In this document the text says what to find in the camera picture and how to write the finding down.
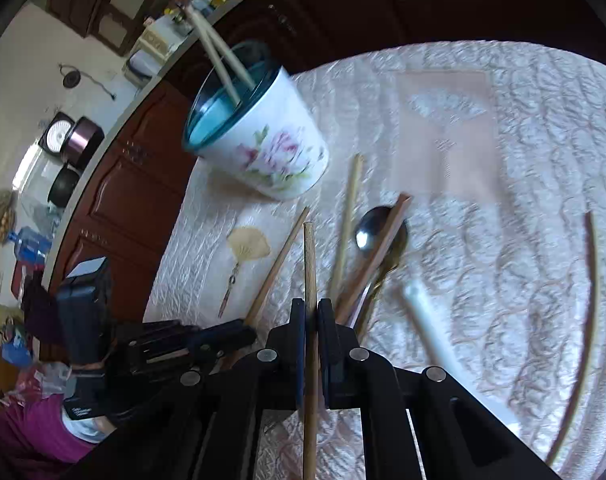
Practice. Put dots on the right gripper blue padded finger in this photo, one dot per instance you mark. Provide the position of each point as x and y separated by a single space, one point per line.
221 340

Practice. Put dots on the wooden kitchen cabinets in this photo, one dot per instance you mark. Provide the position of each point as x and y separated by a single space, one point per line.
125 205

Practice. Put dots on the white electric kettle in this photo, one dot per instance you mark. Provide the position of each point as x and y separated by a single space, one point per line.
141 67

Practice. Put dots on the cream quilted table cloth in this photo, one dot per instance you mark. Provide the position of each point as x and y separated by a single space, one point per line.
509 282

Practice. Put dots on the steel spoon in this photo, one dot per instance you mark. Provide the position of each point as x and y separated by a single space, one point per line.
366 237

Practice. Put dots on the brown wooden chopstick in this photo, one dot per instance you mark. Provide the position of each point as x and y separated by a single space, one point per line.
383 241

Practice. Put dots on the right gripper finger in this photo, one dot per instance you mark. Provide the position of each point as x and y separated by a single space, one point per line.
335 341
286 372

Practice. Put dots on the white ceramic spoon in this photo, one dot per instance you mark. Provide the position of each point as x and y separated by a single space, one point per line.
441 353

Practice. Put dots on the thin curved bamboo stick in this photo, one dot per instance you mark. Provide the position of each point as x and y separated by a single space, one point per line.
588 333

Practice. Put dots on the black bowl on counter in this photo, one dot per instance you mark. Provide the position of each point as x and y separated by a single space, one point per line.
63 186

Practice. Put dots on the white floral utensil holder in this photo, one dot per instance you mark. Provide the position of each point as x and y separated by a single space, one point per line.
269 141

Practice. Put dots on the light bamboo chopstick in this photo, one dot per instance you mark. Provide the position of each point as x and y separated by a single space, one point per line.
214 53

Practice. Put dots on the rice cooker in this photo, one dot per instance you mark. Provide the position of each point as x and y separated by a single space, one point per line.
74 142

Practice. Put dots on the pale bamboo chopstick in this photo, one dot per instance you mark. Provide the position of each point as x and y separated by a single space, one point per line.
346 225

